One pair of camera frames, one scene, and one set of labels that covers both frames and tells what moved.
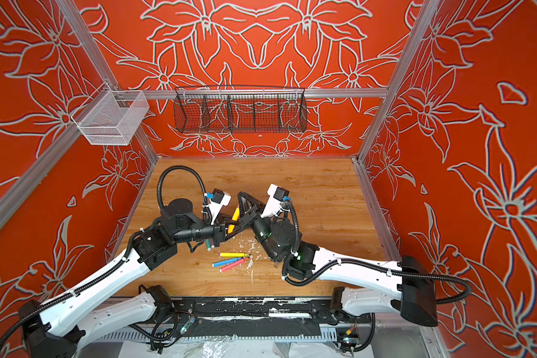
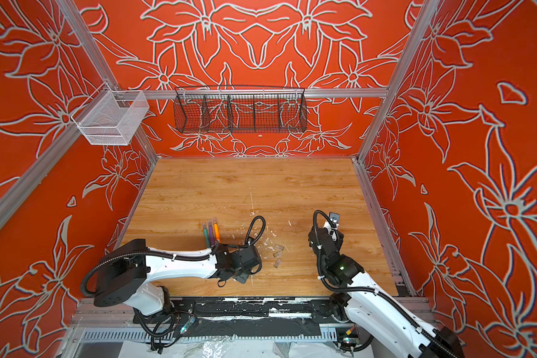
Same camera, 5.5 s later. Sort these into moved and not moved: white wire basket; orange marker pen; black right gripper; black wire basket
Moved: black right gripper; orange marker pen
Not moved: black wire basket; white wire basket
